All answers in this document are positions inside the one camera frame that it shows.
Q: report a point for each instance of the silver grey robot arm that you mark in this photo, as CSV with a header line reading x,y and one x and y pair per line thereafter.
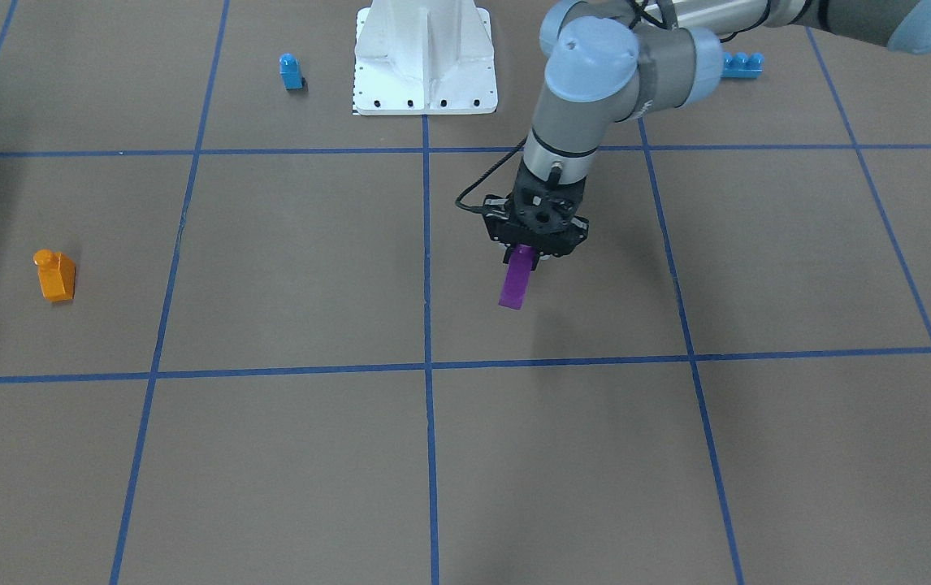
x,y
614,61

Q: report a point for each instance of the small blue block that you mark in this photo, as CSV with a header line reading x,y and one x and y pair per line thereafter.
x,y
290,72

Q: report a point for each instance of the blue triple stud block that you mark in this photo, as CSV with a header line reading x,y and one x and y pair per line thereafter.
x,y
742,65

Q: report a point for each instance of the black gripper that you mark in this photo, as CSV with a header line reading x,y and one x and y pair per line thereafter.
x,y
508,256

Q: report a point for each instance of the purple trapezoid block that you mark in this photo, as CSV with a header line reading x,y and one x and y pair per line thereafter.
x,y
517,278

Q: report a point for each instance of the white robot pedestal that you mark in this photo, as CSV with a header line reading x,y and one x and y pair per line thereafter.
x,y
424,58

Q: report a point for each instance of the orange trapezoid block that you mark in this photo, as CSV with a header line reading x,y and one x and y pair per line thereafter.
x,y
56,274

